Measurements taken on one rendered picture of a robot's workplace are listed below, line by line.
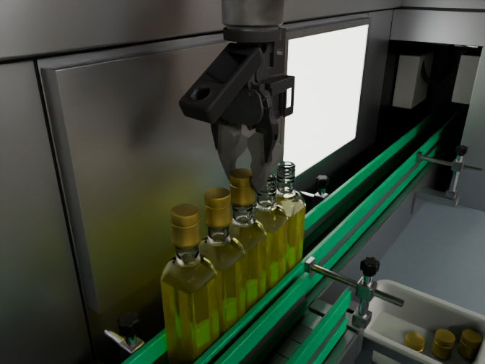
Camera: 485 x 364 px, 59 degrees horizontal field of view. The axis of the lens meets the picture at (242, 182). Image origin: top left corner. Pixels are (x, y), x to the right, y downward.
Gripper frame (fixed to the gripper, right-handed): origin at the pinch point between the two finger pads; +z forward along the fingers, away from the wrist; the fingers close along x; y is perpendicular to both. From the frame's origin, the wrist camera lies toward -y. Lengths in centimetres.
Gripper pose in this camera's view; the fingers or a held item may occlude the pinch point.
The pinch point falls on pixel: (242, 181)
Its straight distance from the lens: 59.4
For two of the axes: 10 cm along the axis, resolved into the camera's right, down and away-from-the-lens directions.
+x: -8.1, -2.5, 5.3
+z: 0.0, 9.1, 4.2
